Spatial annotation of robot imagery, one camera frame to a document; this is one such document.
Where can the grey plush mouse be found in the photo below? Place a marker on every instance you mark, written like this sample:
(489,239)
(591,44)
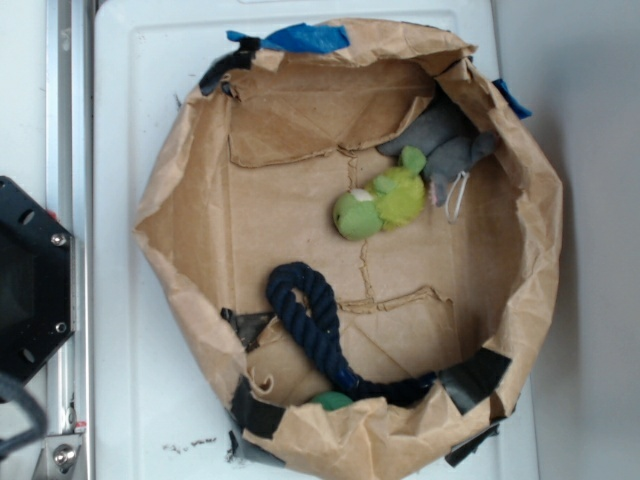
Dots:
(452,146)

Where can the brown paper bag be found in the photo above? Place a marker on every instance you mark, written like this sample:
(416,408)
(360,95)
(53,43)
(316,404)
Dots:
(246,181)

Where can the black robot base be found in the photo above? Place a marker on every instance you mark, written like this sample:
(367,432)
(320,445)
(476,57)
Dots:
(36,280)

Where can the black tape inner patch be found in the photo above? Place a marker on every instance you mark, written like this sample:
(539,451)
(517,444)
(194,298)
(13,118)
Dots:
(248,327)

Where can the blue tape strip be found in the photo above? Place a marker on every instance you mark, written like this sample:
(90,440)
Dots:
(519,110)

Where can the black tape corner patch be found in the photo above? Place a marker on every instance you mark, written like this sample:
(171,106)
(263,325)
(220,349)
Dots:
(251,415)

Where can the black tape top patch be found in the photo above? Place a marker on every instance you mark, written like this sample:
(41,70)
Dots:
(239,59)

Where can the green plush animal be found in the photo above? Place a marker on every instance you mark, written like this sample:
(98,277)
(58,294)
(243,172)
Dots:
(391,200)

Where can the aluminium rail frame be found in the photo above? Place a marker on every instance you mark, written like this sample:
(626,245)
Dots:
(69,446)

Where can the white tray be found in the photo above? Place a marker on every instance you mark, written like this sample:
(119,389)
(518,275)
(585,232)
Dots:
(155,415)

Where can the green ball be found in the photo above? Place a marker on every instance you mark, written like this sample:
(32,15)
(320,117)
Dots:
(331,400)

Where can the blue tape piece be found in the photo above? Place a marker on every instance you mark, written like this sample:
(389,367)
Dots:
(299,38)

